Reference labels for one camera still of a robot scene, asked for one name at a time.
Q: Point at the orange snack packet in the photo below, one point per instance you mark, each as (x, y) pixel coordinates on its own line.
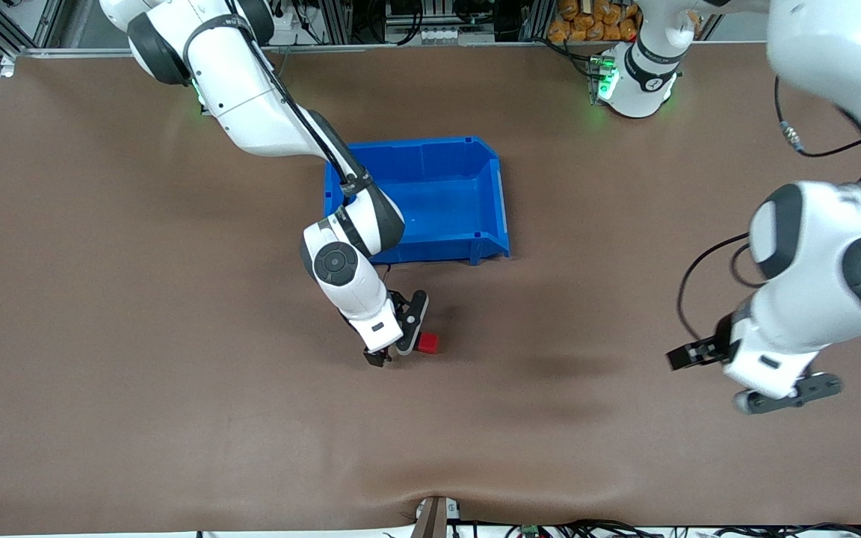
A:
(619, 30)
(591, 31)
(569, 9)
(559, 31)

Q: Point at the red cube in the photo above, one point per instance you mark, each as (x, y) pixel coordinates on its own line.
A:
(428, 343)

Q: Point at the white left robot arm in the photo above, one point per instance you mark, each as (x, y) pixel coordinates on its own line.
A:
(812, 299)

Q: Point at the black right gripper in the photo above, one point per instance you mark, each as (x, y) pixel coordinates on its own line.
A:
(378, 359)

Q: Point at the small green circuit board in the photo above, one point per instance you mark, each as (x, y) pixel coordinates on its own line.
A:
(529, 531)

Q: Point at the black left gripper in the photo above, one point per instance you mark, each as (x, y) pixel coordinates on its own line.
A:
(719, 343)

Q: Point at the aluminium table edge rail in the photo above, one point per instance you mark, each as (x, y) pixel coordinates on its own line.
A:
(438, 46)

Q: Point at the white connector strip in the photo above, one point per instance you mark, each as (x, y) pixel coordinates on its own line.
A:
(439, 35)

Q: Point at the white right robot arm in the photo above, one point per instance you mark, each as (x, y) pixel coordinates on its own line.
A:
(251, 104)

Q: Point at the blue plastic storage bin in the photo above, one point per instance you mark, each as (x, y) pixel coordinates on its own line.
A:
(453, 194)

